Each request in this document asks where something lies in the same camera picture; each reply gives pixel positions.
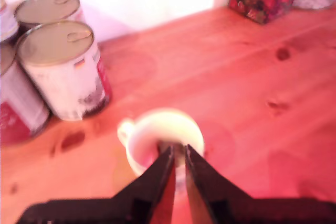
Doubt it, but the white tin can red label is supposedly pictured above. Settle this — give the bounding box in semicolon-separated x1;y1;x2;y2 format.
14;0;87;34
0;42;51;145
0;0;19;43
16;20;113;122

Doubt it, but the white printed coffee cup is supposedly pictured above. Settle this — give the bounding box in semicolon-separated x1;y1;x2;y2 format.
117;106;206;195

